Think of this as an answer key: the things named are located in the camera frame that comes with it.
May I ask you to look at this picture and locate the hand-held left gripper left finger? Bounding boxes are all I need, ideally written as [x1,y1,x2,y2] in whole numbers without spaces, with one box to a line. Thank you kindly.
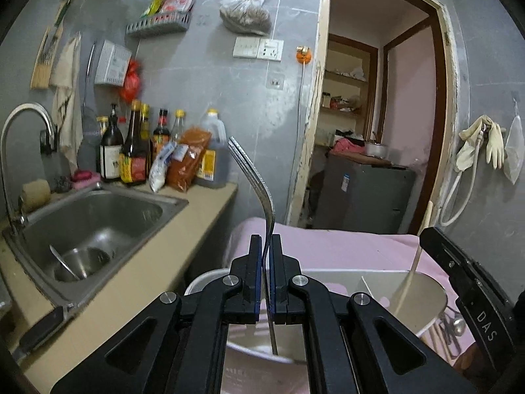
[51,234,263,394]

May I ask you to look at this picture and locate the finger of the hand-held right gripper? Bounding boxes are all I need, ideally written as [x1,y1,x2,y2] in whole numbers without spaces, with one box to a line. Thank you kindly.
[419,227,473,297]

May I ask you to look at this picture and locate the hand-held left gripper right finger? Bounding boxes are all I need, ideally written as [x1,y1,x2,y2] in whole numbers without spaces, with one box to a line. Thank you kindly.
[268,234,478,394]

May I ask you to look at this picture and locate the white plastic utensil holder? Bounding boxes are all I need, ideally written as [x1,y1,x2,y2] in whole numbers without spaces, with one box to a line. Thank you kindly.
[184,269,449,394]

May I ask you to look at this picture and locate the metal fork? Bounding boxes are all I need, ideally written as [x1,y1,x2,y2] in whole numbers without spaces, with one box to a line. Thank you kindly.
[227,135,280,356]

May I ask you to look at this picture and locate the metal spoon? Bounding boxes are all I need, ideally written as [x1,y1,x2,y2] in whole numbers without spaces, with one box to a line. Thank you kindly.
[449,312,467,338]

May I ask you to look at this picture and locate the pink floral blanket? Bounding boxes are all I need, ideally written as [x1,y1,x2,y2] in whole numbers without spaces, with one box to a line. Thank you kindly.
[223,217,476,394]

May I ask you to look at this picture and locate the beige kitchen counter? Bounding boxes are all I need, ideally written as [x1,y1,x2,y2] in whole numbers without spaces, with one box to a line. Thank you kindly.
[12,181,239,394]

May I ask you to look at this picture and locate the grey cabinet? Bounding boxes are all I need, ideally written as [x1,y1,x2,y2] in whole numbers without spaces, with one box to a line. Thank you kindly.
[309,150,417,235]

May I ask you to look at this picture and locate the cream rubber gloves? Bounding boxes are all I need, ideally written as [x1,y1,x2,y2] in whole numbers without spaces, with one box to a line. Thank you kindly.
[456,116,506,172]

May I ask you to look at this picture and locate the metal pot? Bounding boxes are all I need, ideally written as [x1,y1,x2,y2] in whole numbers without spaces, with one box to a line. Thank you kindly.
[364,140,389,159]

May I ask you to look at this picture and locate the hanging translucent plastic bag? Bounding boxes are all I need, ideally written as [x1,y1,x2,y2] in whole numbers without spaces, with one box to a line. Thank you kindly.
[504,98,525,186]

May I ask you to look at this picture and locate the pink cloth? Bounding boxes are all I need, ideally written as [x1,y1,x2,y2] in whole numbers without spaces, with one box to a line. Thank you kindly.
[334,139,366,155]

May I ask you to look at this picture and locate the orange packet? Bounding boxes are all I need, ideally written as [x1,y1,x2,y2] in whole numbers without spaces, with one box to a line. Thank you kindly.
[166,128,212,192]

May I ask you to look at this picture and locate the dark oil jug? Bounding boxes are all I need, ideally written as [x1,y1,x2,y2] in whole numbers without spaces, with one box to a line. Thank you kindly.
[195,109,229,190]

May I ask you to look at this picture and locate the white packet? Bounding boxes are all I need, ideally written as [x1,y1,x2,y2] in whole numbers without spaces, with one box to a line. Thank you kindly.
[148,142,179,193]

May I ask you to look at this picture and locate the stainless steel sink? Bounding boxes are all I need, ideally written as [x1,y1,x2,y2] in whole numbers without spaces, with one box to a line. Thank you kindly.
[2,183,189,309]

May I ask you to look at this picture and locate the stainless steel bowl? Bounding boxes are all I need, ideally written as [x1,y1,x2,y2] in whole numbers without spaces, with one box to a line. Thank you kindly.
[53,246,113,284]

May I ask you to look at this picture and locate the wooden shelf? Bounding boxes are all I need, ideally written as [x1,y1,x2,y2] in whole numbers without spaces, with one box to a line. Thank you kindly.
[320,35,379,145]

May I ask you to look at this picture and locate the clear bottle yellow cap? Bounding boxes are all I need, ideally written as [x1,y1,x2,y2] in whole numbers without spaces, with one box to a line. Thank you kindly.
[170,109,186,144]

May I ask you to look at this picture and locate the large soy sauce bottle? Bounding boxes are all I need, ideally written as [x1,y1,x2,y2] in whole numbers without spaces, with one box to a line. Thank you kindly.
[120,99,149,186]

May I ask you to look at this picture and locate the dark bottle red label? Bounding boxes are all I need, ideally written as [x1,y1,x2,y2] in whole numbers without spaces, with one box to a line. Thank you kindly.
[153,109,171,161]

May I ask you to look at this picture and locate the dark bottle yellow cap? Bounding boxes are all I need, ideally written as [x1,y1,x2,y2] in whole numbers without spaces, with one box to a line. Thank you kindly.
[139,102,153,161]

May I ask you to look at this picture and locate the dark pump bottle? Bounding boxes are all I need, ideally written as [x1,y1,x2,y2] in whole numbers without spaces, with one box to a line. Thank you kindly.
[99,104,124,184]

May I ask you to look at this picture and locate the metal ladle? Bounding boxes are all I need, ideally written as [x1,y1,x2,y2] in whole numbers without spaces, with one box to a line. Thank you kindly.
[49,244,81,280]

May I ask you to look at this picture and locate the pink sponge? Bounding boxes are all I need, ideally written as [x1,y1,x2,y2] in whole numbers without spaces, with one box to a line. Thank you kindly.
[70,170,101,184]

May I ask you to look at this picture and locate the metal skimmer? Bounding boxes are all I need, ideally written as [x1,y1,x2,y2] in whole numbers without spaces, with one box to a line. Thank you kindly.
[80,41,104,147]

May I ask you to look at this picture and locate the red plastic bag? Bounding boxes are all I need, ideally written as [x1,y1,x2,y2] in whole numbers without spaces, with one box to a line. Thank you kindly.
[119,59,142,103]

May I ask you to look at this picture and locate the yellow loofah sponge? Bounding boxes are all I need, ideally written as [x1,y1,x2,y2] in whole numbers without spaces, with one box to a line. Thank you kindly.
[22,178,52,212]

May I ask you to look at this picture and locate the beige hanging towel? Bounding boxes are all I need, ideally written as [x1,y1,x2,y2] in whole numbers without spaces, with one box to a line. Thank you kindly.
[49,35,85,174]

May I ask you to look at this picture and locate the hanging clear plastic bag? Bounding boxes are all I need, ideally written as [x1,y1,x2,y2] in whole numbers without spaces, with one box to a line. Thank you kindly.
[219,0,272,36]

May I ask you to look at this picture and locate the chrome faucet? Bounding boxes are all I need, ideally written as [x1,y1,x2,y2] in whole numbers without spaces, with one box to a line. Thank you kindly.
[0,102,59,235]

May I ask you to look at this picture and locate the red packet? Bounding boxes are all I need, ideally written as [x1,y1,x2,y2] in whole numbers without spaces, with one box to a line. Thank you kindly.
[158,0,196,15]

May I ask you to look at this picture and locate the green yellow packet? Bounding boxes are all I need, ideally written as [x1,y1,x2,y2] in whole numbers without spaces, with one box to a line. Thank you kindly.
[141,0,167,19]

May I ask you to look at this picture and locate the bamboo brush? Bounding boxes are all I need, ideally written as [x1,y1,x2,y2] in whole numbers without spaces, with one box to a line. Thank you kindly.
[30,25,63,91]

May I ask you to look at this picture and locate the white hose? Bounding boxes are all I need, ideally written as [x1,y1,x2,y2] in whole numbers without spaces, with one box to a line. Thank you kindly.
[441,123,490,228]

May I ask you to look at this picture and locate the wooden door frame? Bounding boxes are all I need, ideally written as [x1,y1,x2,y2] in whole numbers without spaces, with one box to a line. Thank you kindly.
[286,0,461,235]

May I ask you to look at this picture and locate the white cable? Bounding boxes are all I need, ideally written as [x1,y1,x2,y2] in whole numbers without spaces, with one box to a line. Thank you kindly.
[293,63,307,162]

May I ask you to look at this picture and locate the white wall switch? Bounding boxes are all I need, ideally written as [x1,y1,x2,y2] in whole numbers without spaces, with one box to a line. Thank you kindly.
[233,37,261,59]

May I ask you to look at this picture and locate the white slotted wall box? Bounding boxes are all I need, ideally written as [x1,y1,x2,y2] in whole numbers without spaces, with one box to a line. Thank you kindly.
[94,40,132,87]

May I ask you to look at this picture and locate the grey wall rack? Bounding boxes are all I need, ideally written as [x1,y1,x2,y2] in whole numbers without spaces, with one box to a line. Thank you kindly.
[125,10,193,40]

